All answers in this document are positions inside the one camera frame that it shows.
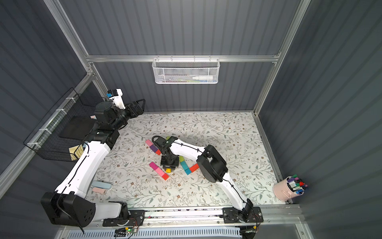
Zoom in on pink block bottom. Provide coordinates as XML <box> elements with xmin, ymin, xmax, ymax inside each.
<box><xmin>155</xmin><ymin>167</ymin><xmax>165</xmax><ymax>177</ymax></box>

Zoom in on pink marker cup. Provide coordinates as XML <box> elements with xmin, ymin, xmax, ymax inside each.
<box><xmin>273</xmin><ymin>174</ymin><xmax>308</xmax><ymax>201</ymax></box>

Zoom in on black wire basket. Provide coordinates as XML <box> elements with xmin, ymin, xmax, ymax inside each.
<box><xmin>23</xmin><ymin>88</ymin><xmax>105</xmax><ymax>162</ymax></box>

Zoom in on white bottle in basket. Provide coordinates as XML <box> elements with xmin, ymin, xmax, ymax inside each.
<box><xmin>193</xmin><ymin>75</ymin><xmax>213</xmax><ymax>82</ymax></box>

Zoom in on teal rectangular block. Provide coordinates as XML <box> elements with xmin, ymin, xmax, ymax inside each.
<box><xmin>180</xmin><ymin>161</ymin><xmax>189</xmax><ymax>170</ymax></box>

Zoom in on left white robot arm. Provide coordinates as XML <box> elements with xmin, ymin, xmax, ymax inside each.
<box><xmin>41</xmin><ymin>89</ymin><xmax>146</xmax><ymax>229</ymax></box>

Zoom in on purple block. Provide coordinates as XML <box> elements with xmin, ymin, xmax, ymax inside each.
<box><xmin>149</xmin><ymin>145</ymin><xmax>158</xmax><ymax>152</ymax></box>

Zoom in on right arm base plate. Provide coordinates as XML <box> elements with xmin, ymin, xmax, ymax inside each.
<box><xmin>219</xmin><ymin>207</ymin><xmax>264</xmax><ymax>224</ymax></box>

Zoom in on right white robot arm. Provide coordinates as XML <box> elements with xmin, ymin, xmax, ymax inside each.
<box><xmin>151</xmin><ymin>135</ymin><xmax>255</xmax><ymax>219</ymax></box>

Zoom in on pink block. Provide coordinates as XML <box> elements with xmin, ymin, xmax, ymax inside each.
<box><xmin>145</xmin><ymin>139</ymin><xmax>153</xmax><ymax>147</ymax></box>
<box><xmin>155</xmin><ymin>167</ymin><xmax>165</xmax><ymax>177</ymax></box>

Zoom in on red block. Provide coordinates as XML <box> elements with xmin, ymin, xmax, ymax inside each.
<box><xmin>190</xmin><ymin>164</ymin><xmax>199</xmax><ymax>172</ymax></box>

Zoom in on pastel eraser blocks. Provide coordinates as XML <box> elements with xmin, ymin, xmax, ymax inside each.
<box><xmin>91</xmin><ymin>181</ymin><xmax>112</xmax><ymax>195</ymax></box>

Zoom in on magenta block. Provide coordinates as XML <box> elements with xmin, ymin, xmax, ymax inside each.
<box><xmin>149</xmin><ymin>162</ymin><xmax>158</xmax><ymax>170</ymax></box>

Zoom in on yellow sticky note pad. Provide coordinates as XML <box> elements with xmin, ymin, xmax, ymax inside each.
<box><xmin>69</xmin><ymin>144</ymin><xmax>84</xmax><ymax>161</ymax></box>

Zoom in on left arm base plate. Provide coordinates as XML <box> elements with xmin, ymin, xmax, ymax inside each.
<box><xmin>102</xmin><ymin>210</ymin><xmax>145</xmax><ymax>227</ymax></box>

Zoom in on white wire mesh basket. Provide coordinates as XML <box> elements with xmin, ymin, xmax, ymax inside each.
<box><xmin>152</xmin><ymin>58</ymin><xmax>220</xmax><ymax>85</ymax></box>

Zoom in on black pad in basket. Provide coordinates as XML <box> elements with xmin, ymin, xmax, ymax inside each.
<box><xmin>59</xmin><ymin>116</ymin><xmax>96</xmax><ymax>140</ymax></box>

